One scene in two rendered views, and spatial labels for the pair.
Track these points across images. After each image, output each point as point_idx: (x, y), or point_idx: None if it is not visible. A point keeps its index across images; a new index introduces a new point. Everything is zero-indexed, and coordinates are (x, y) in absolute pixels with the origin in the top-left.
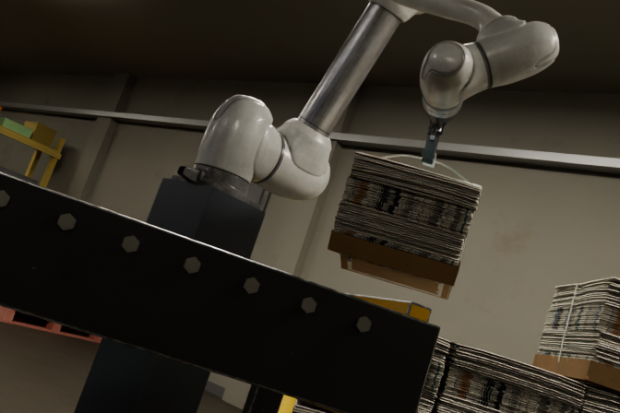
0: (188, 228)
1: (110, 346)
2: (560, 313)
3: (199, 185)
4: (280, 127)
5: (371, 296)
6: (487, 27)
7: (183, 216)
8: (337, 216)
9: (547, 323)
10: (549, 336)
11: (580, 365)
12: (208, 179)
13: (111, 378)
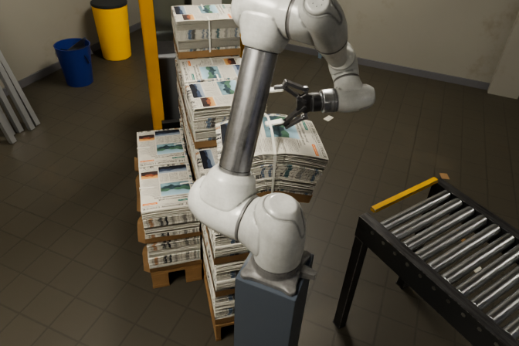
0: (307, 282)
1: None
2: (214, 120)
3: (310, 265)
4: (245, 194)
5: (419, 188)
6: (354, 62)
7: (305, 286)
8: (313, 188)
9: (198, 127)
10: (205, 131)
11: None
12: (301, 259)
13: None
